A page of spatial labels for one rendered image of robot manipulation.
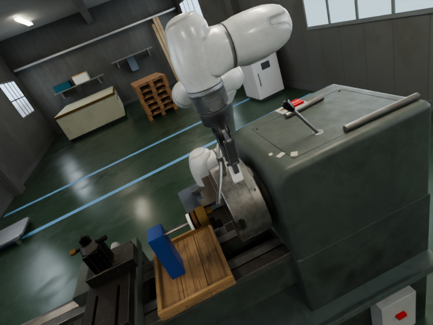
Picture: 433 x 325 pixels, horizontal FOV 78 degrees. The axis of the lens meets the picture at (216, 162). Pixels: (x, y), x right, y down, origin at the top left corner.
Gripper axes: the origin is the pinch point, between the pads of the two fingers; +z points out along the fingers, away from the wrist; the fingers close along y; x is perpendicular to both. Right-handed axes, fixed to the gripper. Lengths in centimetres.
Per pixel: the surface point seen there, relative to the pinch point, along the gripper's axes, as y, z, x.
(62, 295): -144, 141, -174
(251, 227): -4.2, 27.4, -0.6
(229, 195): -9.3, 14.4, -3.4
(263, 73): -411, 104, 185
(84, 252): -25, 21, -62
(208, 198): -21.4, 20.6, -10.0
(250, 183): -9.8, 13.9, 5.2
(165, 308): -2, 43, -41
